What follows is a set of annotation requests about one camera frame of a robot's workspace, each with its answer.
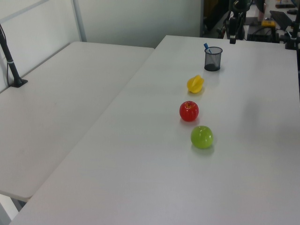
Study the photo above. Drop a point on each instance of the black clamp stand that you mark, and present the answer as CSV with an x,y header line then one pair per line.
x,y
292,38

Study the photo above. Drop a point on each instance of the black equipment box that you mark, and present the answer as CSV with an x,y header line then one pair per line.
x,y
257,32

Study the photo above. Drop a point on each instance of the black pole with base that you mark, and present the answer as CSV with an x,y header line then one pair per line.
x,y
9,62

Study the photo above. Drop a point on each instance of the small black box camera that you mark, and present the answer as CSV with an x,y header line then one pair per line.
x,y
232,27

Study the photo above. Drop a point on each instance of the black mesh pen cup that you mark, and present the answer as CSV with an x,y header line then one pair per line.
x,y
212,65

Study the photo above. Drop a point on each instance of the red toy apple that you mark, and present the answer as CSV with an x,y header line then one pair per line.
x,y
189,112

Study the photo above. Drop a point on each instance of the blue capped marker pen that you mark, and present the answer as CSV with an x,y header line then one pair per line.
x,y
206,45

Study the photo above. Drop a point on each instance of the black keyboard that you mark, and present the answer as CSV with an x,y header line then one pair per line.
x,y
280,18

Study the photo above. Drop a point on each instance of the yellow toy starfruit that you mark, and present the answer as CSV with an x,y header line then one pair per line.
x,y
195,84

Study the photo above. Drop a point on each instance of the green toy apple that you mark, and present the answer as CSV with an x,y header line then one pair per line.
x,y
201,137

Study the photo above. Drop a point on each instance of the yellow handheld device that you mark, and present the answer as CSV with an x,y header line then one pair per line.
x,y
268,23

